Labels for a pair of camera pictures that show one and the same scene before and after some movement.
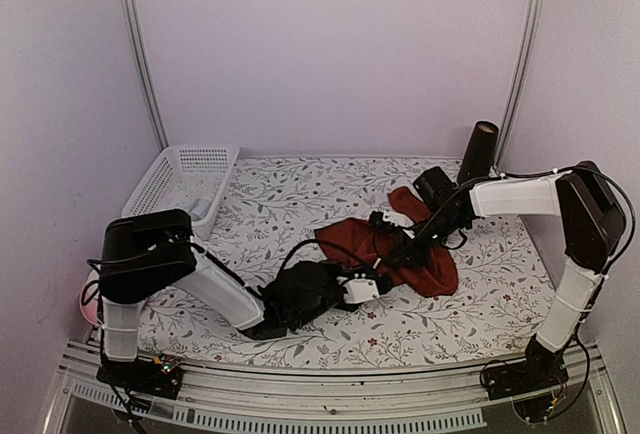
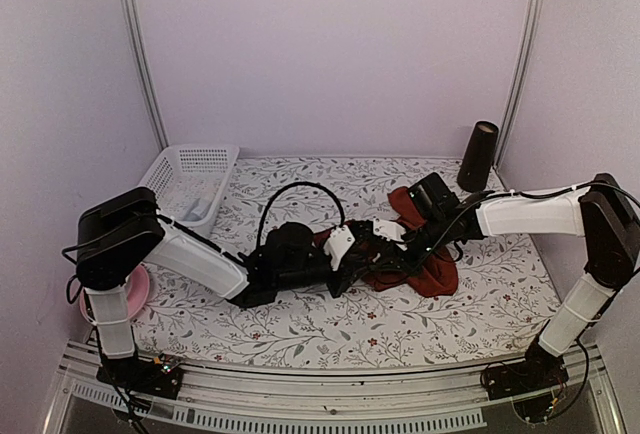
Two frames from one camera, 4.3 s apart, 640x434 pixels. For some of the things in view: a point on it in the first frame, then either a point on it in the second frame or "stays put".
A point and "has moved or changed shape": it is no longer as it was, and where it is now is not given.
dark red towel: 354,238 has moved or changed shape
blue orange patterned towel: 199,208 stays put
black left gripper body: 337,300 to 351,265
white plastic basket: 186,177 stays put
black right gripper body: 423,254 stays put
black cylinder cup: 479,152 stays put
